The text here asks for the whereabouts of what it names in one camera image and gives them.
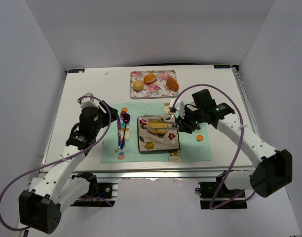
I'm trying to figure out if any herb bread slice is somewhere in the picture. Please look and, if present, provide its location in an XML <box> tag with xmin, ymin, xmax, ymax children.
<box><xmin>146</xmin><ymin>120</ymin><xmax>169</xmax><ymax>135</ymax></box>

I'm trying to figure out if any round pale bread roll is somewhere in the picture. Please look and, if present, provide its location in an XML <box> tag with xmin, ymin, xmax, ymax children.
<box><xmin>132</xmin><ymin>80</ymin><xmax>144</xmax><ymax>91</ymax></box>

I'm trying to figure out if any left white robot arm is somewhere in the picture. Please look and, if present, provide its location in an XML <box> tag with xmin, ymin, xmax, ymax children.
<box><xmin>18</xmin><ymin>101</ymin><xmax>118</xmax><ymax>234</ymax></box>

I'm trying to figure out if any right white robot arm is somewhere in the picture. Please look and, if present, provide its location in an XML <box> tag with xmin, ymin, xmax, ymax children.
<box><xmin>170</xmin><ymin>89</ymin><xmax>293</xmax><ymax>198</ymax></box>

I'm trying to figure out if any brown crusty bread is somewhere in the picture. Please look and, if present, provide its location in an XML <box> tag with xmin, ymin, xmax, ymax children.
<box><xmin>166</xmin><ymin>78</ymin><xmax>179</xmax><ymax>92</ymax></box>

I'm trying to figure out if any iridescent knife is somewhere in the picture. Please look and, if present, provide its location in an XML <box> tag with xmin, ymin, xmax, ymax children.
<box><xmin>117</xmin><ymin>115</ymin><xmax>122</xmax><ymax>149</ymax></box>

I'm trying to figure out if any purple spoon upper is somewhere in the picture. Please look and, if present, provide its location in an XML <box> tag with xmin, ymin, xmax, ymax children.
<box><xmin>120</xmin><ymin>112</ymin><xmax>129</xmax><ymax>150</ymax></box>

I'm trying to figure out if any purple spoon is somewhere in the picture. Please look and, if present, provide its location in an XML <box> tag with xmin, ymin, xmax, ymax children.
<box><xmin>121</xmin><ymin>113</ymin><xmax>131</xmax><ymax>150</ymax></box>
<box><xmin>120</xmin><ymin>112</ymin><xmax>129</xmax><ymax>150</ymax></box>

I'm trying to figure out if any purple spoon lower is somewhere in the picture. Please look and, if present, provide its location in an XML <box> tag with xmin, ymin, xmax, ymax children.
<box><xmin>121</xmin><ymin>113</ymin><xmax>131</xmax><ymax>150</ymax></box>

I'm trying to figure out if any floral serving tray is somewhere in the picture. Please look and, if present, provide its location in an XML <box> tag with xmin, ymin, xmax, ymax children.
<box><xmin>129</xmin><ymin>70</ymin><xmax>179</xmax><ymax>99</ymax></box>

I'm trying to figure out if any square floral plate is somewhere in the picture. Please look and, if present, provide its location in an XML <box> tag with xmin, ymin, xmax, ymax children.
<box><xmin>137</xmin><ymin>115</ymin><xmax>180</xmax><ymax>153</ymax></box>

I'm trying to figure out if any sesame bun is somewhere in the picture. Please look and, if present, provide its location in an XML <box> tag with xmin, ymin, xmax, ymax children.
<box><xmin>144</xmin><ymin>74</ymin><xmax>157</xmax><ymax>84</ymax></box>

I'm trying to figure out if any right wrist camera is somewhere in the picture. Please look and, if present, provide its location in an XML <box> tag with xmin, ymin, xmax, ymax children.
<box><xmin>169</xmin><ymin>99</ymin><xmax>185</xmax><ymax>119</ymax></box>

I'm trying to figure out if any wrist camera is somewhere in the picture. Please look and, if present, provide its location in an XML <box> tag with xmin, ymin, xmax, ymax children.
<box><xmin>169</xmin><ymin>99</ymin><xmax>185</xmax><ymax>119</ymax></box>
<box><xmin>77</xmin><ymin>92</ymin><xmax>97</xmax><ymax>109</ymax></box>

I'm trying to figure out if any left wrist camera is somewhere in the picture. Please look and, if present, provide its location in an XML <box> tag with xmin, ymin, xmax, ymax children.
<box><xmin>77</xmin><ymin>92</ymin><xmax>97</xmax><ymax>109</ymax></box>

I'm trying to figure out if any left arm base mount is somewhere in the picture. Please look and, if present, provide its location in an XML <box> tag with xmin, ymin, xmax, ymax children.
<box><xmin>71</xmin><ymin>172</ymin><xmax>115</xmax><ymax>207</ymax></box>

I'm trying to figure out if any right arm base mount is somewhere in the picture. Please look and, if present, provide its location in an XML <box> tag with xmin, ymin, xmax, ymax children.
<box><xmin>194</xmin><ymin>182</ymin><xmax>247</xmax><ymax>210</ymax></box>

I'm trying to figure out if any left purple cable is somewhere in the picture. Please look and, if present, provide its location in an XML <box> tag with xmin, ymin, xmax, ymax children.
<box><xmin>0</xmin><ymin>96</ymin><xmax>113</xmax><ymax>231</ymax></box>

